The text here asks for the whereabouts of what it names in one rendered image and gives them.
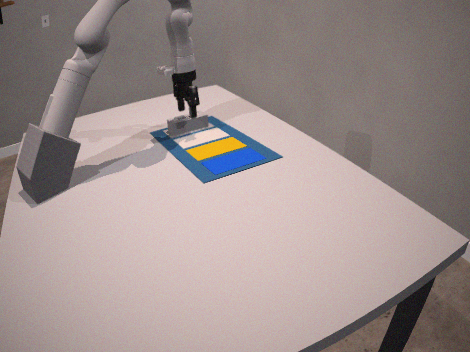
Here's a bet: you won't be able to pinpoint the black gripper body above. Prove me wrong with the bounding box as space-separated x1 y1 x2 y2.
172 69 196 97

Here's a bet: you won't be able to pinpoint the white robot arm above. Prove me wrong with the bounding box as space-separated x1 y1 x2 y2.
39 0 195 138

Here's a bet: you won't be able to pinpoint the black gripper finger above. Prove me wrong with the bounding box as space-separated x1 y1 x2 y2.
173 82 185 112
180 86 200 119

